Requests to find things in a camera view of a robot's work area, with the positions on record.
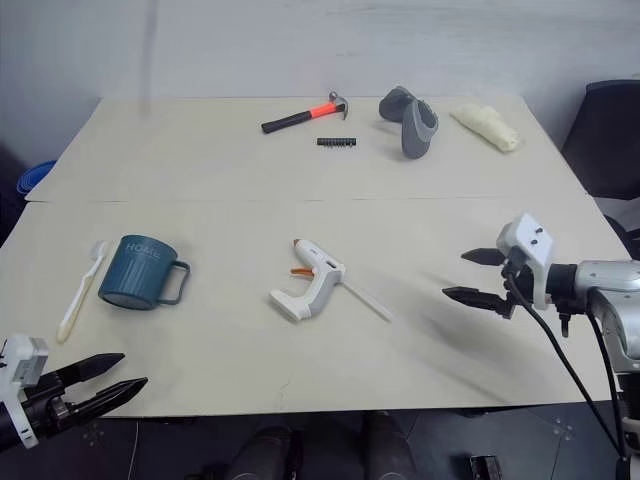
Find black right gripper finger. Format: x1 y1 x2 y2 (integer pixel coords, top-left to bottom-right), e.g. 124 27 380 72
460 247 506 268
441 286 502 311

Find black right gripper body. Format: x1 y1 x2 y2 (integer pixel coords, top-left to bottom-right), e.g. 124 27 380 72
496 255 535 321

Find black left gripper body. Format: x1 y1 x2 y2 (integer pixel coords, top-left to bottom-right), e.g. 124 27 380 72
18 372 81 442

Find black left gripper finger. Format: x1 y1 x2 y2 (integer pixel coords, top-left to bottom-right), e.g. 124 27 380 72
66 377 150 425
50 352 126 390

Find white toothbrush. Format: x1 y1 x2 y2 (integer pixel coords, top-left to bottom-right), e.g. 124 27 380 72
55 239 110 344

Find blue HOME mug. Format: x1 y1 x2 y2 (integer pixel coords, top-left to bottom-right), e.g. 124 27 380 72
97 234 192 312

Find clear glue stick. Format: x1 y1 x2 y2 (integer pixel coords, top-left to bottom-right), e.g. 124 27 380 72
341 281 394 324

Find cream folded towel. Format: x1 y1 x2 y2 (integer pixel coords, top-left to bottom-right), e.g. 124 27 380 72
449 102 522 153

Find grey slipper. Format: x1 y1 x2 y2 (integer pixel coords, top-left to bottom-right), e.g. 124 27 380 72
377 85 417 124
400 99 440 161

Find white hot glue gun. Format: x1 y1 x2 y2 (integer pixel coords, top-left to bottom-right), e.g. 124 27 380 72
269 237 347 322

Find dark rounded shape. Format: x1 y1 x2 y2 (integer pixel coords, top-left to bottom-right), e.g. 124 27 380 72
227 424 304 480

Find black chair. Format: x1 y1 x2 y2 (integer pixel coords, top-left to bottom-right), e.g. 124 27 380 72
559 78 640 202

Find black screwdriver bit strip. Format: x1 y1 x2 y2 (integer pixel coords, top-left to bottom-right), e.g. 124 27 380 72
315 135 358 150

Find blue plastic basin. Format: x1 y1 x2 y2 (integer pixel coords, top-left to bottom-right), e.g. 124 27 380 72
15 159 58 196

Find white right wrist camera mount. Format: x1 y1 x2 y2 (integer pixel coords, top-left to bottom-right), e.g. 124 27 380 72
495 212 557 311

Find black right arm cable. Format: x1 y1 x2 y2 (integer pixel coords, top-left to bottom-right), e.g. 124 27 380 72
501 267 629 461

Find hammer with orange black handle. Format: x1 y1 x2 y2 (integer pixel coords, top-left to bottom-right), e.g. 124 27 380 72
260 90 351 135

